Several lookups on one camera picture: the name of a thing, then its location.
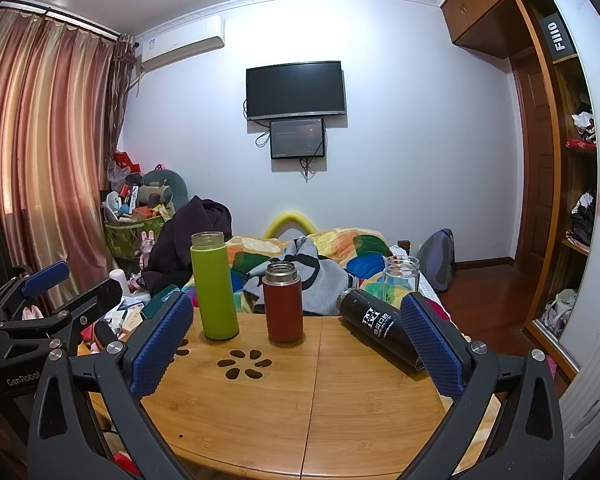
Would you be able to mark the wooden overhead cabinet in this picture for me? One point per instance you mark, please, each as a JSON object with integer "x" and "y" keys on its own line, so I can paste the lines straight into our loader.
{"x": 485, "y": 5}

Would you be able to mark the dark clothes pile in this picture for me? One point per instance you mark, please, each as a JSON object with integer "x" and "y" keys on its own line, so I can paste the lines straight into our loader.
{"x": 582, "y": 220}

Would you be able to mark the green cup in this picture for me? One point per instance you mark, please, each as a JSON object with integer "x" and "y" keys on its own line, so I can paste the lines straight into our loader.
{"x": 213, "y": 295}

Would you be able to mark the grey knitted garment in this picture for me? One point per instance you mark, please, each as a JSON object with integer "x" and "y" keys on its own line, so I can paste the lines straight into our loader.
{"x": 320, "y": 275}

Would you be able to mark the grey green plush toy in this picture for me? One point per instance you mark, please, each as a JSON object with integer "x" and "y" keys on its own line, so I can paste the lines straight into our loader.
{"x": 160, "y": 187}

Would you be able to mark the wooden wardrobe shelves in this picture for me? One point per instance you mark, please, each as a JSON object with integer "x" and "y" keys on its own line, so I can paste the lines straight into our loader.
{"x": 570, "y": 175}

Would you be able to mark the black label sign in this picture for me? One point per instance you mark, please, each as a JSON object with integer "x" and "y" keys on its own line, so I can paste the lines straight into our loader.
{"x": 556, "y": 35}

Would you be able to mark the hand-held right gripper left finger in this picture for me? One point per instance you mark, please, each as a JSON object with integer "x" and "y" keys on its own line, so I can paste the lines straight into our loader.
{"x": 161, "y": 347}

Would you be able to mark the pink striped curtain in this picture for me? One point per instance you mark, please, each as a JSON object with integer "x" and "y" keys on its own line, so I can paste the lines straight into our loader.
{"x": 45, "y": 150}

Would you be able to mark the red bag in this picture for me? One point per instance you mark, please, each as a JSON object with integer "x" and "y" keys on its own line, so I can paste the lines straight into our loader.
{"x": 125, "y": 161}

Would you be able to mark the grey backpack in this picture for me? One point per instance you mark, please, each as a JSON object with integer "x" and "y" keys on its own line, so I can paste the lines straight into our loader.
{"x": 437, "y": 260}

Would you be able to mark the pink bunny toy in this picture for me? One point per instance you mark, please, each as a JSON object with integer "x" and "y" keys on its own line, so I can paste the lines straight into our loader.
{"x": 146, "y": 247}

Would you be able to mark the black wall television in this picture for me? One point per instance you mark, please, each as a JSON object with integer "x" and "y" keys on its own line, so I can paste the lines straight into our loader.
{"x": 296, "y": 90}

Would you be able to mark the red and white clothes pile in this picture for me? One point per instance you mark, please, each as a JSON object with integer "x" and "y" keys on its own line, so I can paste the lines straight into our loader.
{"x": 584, "y": 130}

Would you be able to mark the dark purple jacket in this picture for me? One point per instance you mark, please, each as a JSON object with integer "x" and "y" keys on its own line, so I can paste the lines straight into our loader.
{"x": 190, "y": 240}

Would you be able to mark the brown wooden door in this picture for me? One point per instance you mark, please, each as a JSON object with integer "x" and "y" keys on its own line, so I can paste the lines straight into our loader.
{"x": 532, "y": 160}

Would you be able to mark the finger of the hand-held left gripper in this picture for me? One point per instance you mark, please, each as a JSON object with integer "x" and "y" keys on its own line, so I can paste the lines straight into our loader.
{"x": 97, "y": 297}
{"x": 45, "y": 277}

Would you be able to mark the white handbag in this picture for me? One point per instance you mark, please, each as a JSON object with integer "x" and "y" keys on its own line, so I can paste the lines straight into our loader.
{"x": 560, "y": 310}

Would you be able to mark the colourful patchwork blanket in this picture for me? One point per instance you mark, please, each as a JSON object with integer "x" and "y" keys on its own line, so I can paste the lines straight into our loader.
{"x": 365, "y": 255}

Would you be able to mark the white air conditioner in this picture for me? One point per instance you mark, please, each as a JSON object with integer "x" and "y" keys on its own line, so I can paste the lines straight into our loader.
{"x": 180, "y": 42}

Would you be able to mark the green storage basket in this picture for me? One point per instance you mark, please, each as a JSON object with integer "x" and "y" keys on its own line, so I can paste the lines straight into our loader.
{"x": 125, "y": 237}

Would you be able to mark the small black wall monitor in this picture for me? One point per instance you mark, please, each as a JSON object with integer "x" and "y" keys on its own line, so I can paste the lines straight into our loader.
{"x": 297, "y": 138}

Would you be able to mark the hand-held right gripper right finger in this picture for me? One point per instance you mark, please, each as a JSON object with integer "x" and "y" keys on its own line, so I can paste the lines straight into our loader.
{"x": 432, "y": 347}

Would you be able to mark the clear glass cup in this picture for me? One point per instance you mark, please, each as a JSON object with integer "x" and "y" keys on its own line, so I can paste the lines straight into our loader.
{"x": 401, "y": 275}

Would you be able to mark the red cup with steel rim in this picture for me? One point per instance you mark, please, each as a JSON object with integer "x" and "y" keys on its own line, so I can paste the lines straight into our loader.
{"x": 283, "y": 312}

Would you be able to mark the black cup with white print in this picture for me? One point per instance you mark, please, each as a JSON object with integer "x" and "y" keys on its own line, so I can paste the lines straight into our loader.
{"x": 372, "y": 320}

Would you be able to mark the yellow curved pillow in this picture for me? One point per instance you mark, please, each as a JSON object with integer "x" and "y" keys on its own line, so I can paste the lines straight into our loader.
{"x": 290, "y": 219}

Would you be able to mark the white bottle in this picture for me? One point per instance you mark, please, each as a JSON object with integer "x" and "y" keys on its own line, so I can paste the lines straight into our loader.
{"x": 119, "y": 282}

